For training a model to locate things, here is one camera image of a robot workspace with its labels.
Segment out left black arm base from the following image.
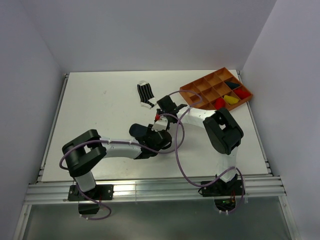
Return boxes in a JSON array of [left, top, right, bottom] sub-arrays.
[[67, 184, 114, 216]]

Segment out dark green rolled sock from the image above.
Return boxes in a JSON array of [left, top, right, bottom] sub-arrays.
[[224, 81, 241, 90]]

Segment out yellow rolled sock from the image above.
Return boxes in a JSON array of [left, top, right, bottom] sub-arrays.
[[223, 95, 240, 106]]

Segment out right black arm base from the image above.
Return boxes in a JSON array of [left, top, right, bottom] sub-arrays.
[[198, 177, 244, 197]]

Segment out black white striped sock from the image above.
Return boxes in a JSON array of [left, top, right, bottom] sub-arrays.
[[137, 81, 157, 109]]

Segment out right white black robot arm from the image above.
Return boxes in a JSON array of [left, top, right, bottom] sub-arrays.
[[157, 95, 245, 195]]

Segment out red rolled sock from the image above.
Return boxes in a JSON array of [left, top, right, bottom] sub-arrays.
[[233, 88, 251, 100]]

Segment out orange compartment tray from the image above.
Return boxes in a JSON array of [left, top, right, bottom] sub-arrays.
[[180, 67, 253, 111]]

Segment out red Christmas sock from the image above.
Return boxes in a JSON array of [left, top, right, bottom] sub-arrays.
[[214, 97, 226, 111]]

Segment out navy patterned sock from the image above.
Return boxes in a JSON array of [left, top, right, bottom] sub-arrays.
[[129, 123, 148, 138]]

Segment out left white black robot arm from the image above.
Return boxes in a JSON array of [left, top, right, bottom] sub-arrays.
[[62, 124, 172, 200]]

